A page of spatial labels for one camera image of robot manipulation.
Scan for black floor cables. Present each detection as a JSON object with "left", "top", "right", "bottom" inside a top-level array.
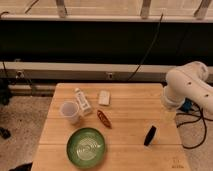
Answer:
[{"left": 175, "top": 102, "right": 213, "bottom": 150}]

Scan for blue connector plug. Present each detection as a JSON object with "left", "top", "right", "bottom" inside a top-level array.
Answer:
[{"left": 181, "top": 99, "right": 192, "bottom": 112}]

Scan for white tube bottle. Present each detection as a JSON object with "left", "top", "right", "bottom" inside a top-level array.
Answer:
[{"left": 75, "top": 88, "right": 92, "bottom": 115}]

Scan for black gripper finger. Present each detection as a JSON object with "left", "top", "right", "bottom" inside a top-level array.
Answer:
[{"left": 144, "top": 126, "right": 156, "bottom": 146}]

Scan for white eraser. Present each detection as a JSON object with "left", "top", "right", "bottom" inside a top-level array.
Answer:
[{"left": 98, "top": 90, "right": 110, "bottom": 106}]

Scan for black hanging cable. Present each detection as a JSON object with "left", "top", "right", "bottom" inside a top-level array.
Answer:
[{"left": 126, "top": 12, "right": 165, "bottom": 82}]

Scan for clear plastic cup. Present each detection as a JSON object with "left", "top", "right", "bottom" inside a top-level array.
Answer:
[{"left": 60, "top": 101, "right": 80, "bottom": 124}]

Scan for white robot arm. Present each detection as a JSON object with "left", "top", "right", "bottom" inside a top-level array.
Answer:
[{"left": 161, "top": 61, "right": 213, "bottom": 149}]

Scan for green ceramic plate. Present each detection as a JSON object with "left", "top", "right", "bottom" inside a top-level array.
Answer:
[{"left": 66, "top": 127, "right": 106, "bottom": 169}]

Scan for wooden table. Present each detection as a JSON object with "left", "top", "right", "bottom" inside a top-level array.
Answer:
[{"left": 32, "top": 83, "right": 190, "bottom": 171}]

